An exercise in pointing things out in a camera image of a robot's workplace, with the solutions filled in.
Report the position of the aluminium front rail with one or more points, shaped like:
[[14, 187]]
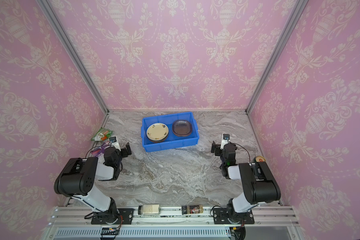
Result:
[[268, 223]]

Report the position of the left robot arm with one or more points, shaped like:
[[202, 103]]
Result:
[[77, 181]]

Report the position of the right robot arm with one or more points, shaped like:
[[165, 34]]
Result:
[[258, 183]]

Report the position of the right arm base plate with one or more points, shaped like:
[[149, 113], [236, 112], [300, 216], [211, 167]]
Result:
[[222, 216]]

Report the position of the purple snack packet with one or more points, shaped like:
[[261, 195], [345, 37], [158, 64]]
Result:
[[96, 152]]

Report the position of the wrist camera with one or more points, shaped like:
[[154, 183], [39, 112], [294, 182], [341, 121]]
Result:
[[114, 142], [225, 140]]

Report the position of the cream round plate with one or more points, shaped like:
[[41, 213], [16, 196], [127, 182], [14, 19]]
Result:
[[157, 132]]

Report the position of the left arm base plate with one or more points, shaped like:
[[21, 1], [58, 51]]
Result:
[[124, 216]]

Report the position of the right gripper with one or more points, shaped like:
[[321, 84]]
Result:
[[217, 147]]

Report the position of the green tin can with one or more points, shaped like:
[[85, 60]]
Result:
[[259, 159]]

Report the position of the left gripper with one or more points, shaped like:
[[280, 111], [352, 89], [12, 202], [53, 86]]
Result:
[[124, 154]]

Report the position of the brown tinted glass plate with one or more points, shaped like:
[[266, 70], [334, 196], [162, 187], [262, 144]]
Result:
[[182, 128]]

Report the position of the dark spice jar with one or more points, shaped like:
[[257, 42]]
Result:
[[192, 209]]

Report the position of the white jar on rail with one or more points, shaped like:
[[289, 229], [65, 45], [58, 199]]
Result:
[[149, 210]]

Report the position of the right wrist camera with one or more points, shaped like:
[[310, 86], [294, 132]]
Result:
[[225, 140]]

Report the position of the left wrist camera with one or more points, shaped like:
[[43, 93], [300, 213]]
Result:
[[114, 142]]

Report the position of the blue plastic bin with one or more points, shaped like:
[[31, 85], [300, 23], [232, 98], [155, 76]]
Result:
[[172, 141]]

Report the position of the green snack packet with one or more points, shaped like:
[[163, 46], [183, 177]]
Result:
[[102, 135]]

